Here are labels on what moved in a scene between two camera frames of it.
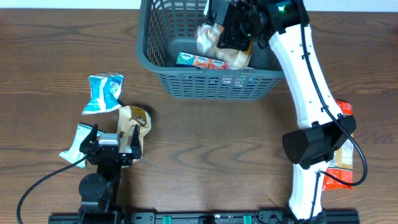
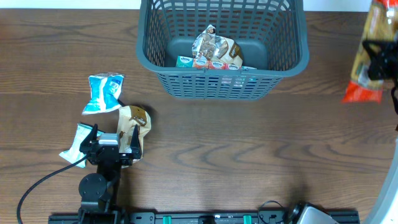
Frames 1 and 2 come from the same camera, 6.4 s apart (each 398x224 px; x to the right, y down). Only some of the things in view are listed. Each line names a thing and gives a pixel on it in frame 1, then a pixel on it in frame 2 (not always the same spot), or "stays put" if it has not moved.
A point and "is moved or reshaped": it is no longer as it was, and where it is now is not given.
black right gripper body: (245, 30) -> (392, 71)
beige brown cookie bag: (207, 39) is moved or reshaped
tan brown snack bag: (128, 117) stays put
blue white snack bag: (106, 88) stays put
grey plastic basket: (166, 28) stays put
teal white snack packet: (83, 132) stays put
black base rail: (112, 215) stays put
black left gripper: (126, 158) stays put
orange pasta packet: (341, 165) -> (382, 23)
